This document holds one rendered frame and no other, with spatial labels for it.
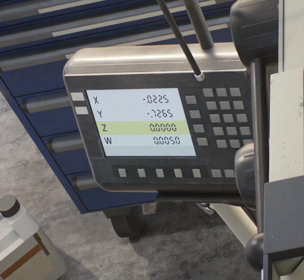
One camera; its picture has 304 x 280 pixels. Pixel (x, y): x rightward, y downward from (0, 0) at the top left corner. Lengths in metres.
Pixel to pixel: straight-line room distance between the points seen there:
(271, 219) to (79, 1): 2.05
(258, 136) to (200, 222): 2.44
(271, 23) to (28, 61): 1.95
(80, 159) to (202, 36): 1.41
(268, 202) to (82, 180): 2.46
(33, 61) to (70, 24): 0.15
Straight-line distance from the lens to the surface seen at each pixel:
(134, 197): 3.68
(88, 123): 2.34
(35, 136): 3.56
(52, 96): 3.43
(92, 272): 3.85
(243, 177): 1.46
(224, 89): 2.20
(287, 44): 1.34
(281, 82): 1.28
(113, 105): 2.31
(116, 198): 3.69
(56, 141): 3.54
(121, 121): 2.32
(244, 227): 2.47
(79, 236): 3.94
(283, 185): 1.19
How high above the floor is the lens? 2.75
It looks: 42 degrees down
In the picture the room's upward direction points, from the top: 30 degrees counter-clockwise
